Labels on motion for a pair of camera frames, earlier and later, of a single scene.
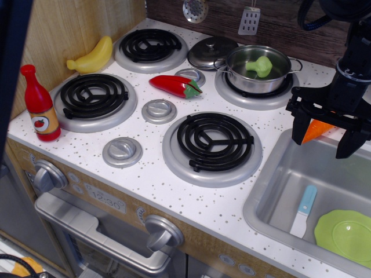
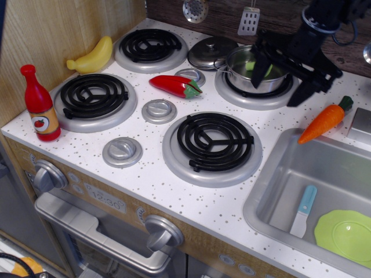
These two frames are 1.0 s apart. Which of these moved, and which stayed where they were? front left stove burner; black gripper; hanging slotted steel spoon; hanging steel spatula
Moved: black gripper
Stayed: hanging slotted steel spoon; hanging steel spatula; front left stove burner
